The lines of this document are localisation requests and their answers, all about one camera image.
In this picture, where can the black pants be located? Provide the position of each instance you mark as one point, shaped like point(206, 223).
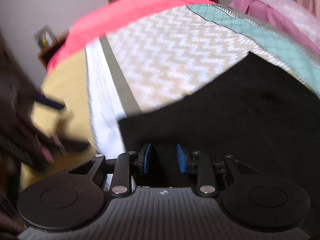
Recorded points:
point(255, 111)

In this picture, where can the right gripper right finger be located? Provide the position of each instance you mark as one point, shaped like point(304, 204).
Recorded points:
point(184, 159)

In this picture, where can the zigzag patterned bedsheet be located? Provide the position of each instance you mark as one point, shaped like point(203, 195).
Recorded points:
point(157, 60)

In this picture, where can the bright pink blanket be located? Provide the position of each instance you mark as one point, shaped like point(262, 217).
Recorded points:
point(109, 18)

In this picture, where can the wooden side shelf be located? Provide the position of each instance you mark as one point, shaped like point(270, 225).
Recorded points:
point(46, 54)

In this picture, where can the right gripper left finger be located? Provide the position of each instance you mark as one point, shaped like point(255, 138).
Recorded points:
point(142, 161)

